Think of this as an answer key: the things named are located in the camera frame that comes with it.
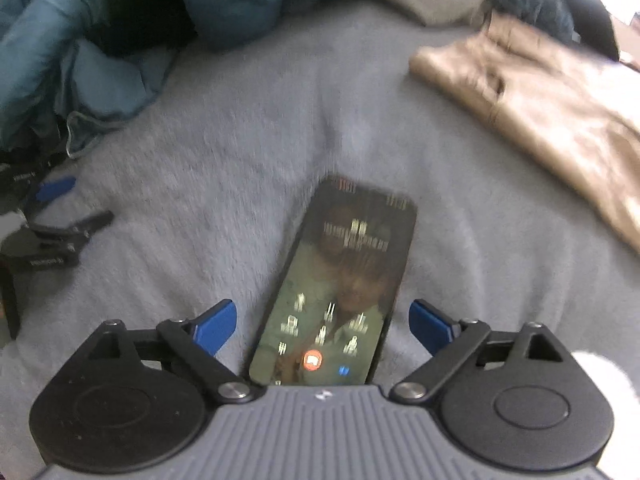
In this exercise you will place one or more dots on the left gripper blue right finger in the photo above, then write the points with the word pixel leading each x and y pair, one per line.
pixel 450 343

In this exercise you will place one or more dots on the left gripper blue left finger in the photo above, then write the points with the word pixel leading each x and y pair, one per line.
pixel 194 344

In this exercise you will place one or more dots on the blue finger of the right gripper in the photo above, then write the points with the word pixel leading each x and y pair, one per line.
pixel 73 237
pixel 44 193

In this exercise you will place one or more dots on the beige trousers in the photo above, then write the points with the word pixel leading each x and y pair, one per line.
pixel 574 114

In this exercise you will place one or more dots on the black smartphone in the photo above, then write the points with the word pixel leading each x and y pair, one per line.
pixel 328 318

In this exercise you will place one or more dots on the grey bed blanket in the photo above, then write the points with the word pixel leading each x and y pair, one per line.
pixel 209 184

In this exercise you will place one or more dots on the blue duvet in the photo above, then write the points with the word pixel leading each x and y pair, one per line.
pixel 72 70

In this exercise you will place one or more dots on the seated person in maroon jacket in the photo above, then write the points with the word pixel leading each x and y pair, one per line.
pixel 593 24

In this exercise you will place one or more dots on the blue denim jeans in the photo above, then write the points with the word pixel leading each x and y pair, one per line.
pixel 552 17

